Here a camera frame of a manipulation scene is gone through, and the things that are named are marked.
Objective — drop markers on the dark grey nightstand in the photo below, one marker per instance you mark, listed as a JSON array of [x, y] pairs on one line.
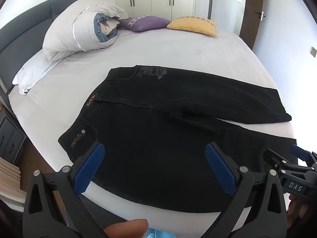
[[10, 136]]

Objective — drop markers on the dark wall socket plate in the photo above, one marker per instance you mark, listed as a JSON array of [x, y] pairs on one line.
[[314, 52]]

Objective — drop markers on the person's bare leg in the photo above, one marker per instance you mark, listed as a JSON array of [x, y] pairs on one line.
[[126, 228]]

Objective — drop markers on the yellow cushion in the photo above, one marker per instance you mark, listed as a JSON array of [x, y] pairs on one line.
[[195, 26]]

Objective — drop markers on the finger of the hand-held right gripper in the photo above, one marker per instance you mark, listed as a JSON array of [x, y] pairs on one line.
[[299, 150], [275, 159]]

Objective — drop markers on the door with dark frame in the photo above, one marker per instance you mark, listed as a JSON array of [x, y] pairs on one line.
[[244, 10]]

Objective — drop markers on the flat white pillow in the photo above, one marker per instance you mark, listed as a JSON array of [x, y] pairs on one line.
[[32, 73]]

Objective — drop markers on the beige ribbed stack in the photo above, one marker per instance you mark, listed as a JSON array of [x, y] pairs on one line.
[[10, 178]]

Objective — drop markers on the grey bed with white sheet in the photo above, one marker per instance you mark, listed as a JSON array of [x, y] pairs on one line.
[[173, 47]]

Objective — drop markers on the black pants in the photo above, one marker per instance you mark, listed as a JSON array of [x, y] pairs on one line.
[[161, 141]]

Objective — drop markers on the person's right hand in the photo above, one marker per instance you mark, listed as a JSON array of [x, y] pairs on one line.
[[296, 207]]

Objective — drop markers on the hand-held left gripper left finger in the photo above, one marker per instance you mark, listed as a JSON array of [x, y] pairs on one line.
[[90, 169]]

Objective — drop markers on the purple cushion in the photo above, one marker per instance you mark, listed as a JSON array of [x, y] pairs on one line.
[[146, 23]]

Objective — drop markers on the rolled white and blue duvet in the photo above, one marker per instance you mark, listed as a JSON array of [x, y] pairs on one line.
[[64, 32]]

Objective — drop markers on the light blue shorts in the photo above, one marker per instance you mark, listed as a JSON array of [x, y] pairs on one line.
[[158, 234]]

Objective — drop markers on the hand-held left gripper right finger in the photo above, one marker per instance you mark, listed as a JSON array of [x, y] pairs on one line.
[[220, 172]]

